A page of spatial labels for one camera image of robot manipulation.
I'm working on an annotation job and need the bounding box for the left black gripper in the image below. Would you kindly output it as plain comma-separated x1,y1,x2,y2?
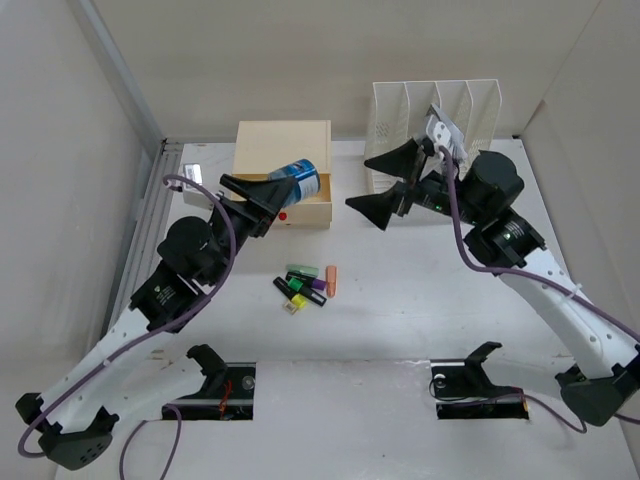
205,177,297,287

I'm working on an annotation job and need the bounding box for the green capped black highlighter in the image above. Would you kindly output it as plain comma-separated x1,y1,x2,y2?
273,277,301,301

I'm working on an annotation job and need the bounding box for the cream drawer cabinet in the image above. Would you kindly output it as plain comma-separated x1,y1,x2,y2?
232,120,332,176

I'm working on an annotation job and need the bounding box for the purple capped black highlighter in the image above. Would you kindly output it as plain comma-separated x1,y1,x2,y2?
285,272,327,291

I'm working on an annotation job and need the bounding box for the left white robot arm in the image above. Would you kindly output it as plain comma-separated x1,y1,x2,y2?
16,174,295,471

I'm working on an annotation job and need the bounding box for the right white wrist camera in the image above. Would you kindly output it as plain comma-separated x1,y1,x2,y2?
424,114,454,153

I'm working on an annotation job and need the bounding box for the mint green highlighter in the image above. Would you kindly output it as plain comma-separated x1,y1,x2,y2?
286,264,319,278

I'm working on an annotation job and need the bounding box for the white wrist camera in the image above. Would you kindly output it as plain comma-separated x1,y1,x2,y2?
182,163,214,211
424,114,454,153

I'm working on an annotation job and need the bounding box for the yellow highlighter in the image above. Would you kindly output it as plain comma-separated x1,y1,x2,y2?
283,294,307,315

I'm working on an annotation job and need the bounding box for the orange highlighter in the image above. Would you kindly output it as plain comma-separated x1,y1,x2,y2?
325,265,338,298

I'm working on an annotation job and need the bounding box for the dark grey booklet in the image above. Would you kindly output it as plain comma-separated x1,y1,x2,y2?
425,103,468,163

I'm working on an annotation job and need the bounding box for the black marker pen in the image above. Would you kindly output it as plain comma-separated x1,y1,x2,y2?
298,286,327,307

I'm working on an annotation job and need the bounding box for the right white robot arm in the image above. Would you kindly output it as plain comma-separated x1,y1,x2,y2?
345,136,639,434

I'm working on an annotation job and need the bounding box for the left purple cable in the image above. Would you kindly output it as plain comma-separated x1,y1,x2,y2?
17,173,236,480

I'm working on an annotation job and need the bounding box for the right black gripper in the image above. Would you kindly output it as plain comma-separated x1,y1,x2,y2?
345,137,486,230

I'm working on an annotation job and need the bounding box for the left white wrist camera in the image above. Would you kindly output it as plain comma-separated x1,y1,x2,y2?
182,163,214,211

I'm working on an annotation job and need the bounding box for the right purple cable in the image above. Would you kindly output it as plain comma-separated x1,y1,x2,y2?
439,149,640,434

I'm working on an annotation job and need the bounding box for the blue labelled tape roll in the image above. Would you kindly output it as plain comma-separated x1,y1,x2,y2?
267,159,321,207

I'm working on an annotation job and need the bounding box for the aluminium rail frame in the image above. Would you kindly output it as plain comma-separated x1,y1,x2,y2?
105,140,184,328

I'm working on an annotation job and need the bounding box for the purple cable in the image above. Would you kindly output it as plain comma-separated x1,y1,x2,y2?
17,173,236,480
439,149,640,434

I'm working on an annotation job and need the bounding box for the white mesh file organizer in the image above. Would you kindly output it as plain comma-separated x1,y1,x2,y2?
364,79,502,176

